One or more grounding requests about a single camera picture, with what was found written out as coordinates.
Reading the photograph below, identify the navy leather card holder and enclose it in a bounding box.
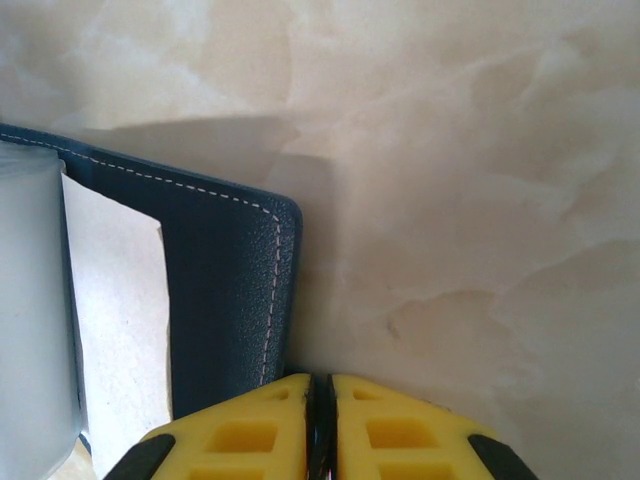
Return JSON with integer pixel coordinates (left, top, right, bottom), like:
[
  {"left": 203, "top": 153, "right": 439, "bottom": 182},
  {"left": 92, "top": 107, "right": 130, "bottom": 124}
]
[{"left": 0, "top": 122, "right": 305, "bottom": 480}]

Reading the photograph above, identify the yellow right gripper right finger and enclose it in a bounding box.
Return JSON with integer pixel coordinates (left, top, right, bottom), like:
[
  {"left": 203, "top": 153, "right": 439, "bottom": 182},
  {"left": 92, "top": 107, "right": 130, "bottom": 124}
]
[{"left": 318, "top": 373, "right": 534, "bottom": 480}]

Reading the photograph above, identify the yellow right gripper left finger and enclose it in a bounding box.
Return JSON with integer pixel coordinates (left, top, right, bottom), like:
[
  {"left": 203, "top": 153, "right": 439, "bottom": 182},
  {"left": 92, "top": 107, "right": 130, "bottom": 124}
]
[{"left": 107, "top": 372, "right": 320, "bottom": 480}]

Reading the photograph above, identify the white paper insert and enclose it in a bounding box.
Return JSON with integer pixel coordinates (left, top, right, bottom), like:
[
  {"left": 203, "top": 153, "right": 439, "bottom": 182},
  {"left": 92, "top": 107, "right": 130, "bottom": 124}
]
[{"left": 59, "top": 172, "right": 174, "bottom": 454}]

